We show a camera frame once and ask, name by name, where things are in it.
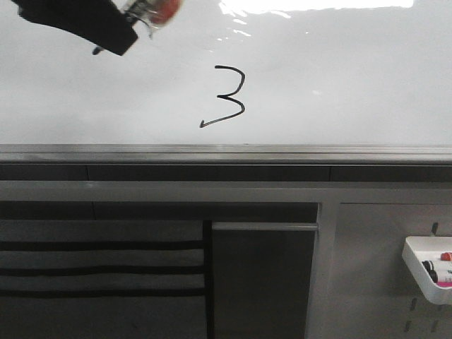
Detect taped white dry-erase marker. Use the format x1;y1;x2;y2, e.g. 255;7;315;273
120;0;184;37

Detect pink marker in tray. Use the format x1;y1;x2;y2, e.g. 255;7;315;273
436;270;452;287

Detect grey cabinet with dark panels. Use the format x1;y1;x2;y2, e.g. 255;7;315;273
1;164;451;338

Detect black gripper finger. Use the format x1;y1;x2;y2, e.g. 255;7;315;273
14;0;138;56

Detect black capped marker in tray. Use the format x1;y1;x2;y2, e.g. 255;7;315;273
422;261;451;282

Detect white whiteboard with aluminium frame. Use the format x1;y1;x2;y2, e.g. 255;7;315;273
1;1;451;164

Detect red capped marker in tray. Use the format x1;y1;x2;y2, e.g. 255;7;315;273
440;251;452;261

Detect white plastic marker tray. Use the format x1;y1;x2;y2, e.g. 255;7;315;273
402;236;451;305

